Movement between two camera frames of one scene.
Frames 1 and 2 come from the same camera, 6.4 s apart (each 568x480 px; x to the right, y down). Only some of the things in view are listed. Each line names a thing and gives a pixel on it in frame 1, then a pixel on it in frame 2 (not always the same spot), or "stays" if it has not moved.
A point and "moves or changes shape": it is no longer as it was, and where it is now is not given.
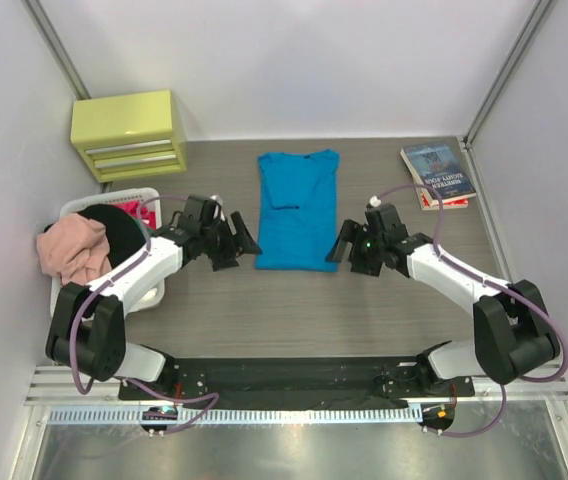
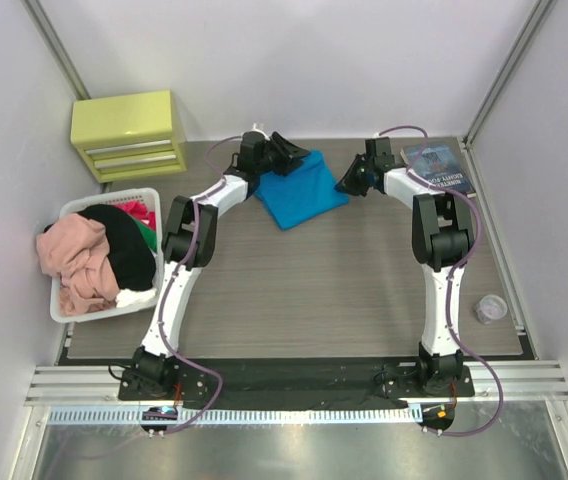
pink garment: [75, 248] stays
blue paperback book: [437, 166] stays
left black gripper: [227, 245] → [275, 151]
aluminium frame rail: [44, 385] stays
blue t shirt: [297, 209] moves or changes shape
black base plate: [312, 379] stays
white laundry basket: [119, 196] stays
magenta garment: [148, 218] stays
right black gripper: [356, 248] → [361, 173]
